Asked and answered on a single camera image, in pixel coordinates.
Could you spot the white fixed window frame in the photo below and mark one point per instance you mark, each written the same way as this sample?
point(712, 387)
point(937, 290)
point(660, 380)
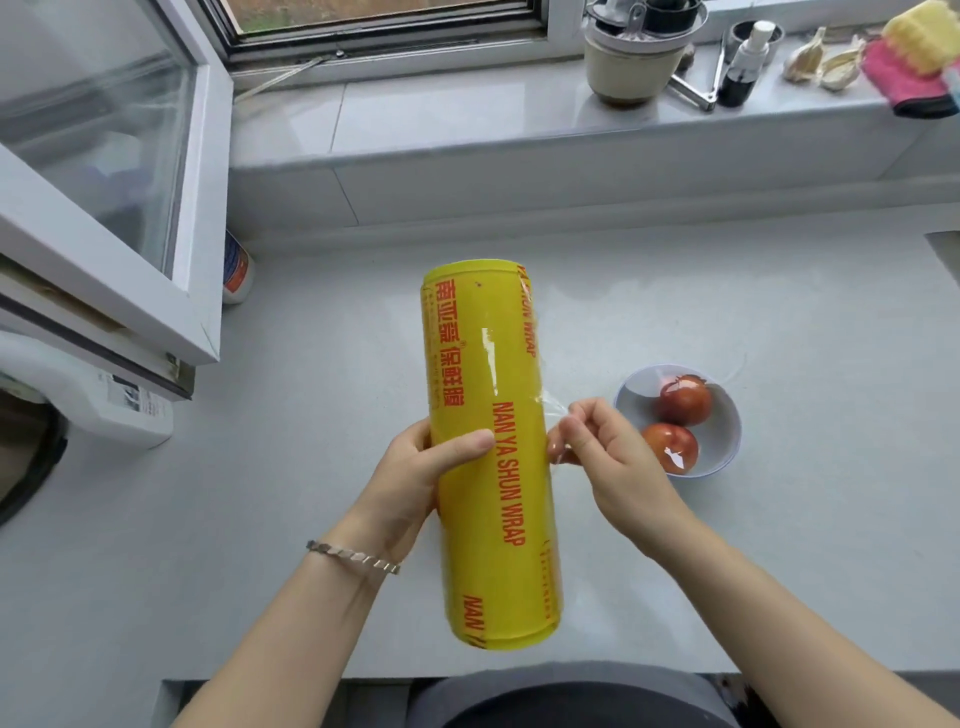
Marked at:
point(562, 22)

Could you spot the white appliance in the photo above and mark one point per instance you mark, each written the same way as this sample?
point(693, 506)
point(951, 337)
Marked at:
point(82, 390)

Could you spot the black spray bottle white cap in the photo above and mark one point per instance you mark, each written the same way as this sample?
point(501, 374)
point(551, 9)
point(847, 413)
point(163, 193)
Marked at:
point(735, 86)

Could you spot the beige ceramic pot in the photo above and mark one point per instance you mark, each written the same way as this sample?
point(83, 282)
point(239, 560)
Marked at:
point(622, 75)

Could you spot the black round lid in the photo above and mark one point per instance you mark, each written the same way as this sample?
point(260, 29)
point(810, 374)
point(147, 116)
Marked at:
point(671, 16)

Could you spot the clear cling film sheet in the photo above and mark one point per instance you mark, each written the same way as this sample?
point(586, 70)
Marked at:
point(637, 386)

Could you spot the steel sink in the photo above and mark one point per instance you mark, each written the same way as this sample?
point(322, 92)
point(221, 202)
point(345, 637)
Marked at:
point(946, 251)

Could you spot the black rounded object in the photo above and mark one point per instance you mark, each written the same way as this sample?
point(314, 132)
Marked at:
point(30, 472)

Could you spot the white bottle blue orange label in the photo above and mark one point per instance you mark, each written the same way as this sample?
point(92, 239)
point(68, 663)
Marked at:
point(236, 270)

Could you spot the garlic bulb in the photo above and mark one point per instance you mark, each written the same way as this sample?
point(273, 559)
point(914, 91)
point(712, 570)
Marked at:
point(840, 71)
point(802, 61)

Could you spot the yellow plastic wrap roll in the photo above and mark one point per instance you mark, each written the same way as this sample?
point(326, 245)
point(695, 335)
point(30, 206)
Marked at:
point(487, 360)

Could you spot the grey shirt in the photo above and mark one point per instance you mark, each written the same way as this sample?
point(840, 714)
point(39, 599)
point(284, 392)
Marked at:
point(570, 686)

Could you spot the small dark round jar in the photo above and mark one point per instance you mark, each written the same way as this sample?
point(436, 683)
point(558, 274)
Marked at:
point(778, 34)

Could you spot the person's left forearm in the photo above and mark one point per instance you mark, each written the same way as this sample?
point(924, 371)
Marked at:
point(285, 652)

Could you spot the white open window sash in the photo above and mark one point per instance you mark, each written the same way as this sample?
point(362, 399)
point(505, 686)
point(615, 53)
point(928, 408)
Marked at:
point(202, 187)

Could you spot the white bowl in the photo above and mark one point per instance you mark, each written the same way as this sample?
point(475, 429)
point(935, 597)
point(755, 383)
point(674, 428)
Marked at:
point(553, 407)
point(724, 439)

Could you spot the black speckled bag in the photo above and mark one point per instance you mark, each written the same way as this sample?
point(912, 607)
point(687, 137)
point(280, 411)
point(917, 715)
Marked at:
point(735, 701)

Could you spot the person's right hand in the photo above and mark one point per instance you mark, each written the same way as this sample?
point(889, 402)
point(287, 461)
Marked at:
point(622, 480)

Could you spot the person's right forearm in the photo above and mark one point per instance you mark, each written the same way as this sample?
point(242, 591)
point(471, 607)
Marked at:
point(787, 637)

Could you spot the person's left hand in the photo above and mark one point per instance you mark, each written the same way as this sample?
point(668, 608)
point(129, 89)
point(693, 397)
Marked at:
point(397, 487)

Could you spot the metal kitchen tool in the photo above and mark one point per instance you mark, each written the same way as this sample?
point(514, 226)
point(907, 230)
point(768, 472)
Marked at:
point(694, 94)

